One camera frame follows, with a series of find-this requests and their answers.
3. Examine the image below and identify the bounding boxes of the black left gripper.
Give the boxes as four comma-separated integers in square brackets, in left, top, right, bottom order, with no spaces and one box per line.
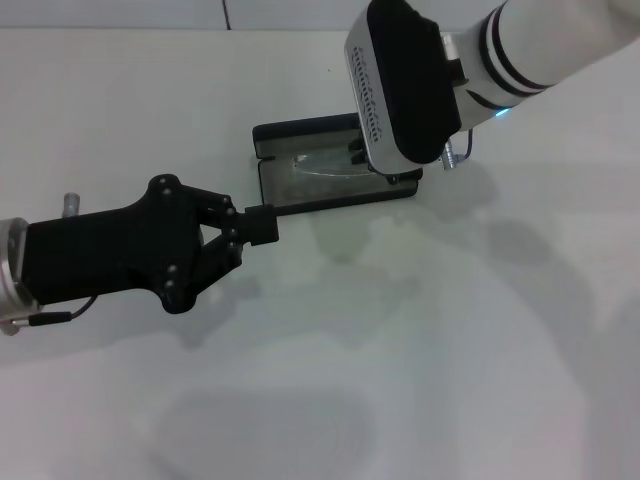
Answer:
[22,173,280,315]

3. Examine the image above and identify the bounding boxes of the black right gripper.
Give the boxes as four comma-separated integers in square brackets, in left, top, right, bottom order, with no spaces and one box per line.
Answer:
[347,138,402,187]

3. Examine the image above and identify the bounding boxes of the clear white glasses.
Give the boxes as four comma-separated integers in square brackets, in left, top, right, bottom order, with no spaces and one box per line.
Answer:
[292,144,376,180]

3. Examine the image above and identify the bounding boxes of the black glasses case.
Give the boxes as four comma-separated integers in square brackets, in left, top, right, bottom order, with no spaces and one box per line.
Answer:
[251,112,424,218]

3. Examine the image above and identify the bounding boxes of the silver right wrist connector stud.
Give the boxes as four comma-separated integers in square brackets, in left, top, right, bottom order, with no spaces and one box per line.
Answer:
[439,138,460,170]

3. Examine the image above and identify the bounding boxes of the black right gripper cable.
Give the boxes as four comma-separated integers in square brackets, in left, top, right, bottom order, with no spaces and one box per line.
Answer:
[457,127,477,164]

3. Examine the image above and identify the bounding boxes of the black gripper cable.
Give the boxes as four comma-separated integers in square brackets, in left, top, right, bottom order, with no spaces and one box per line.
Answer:
[0,294,100,337]
[457,127,477,164]

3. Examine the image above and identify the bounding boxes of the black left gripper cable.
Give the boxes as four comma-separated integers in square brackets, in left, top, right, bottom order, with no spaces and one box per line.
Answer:
[0,294,100,337]

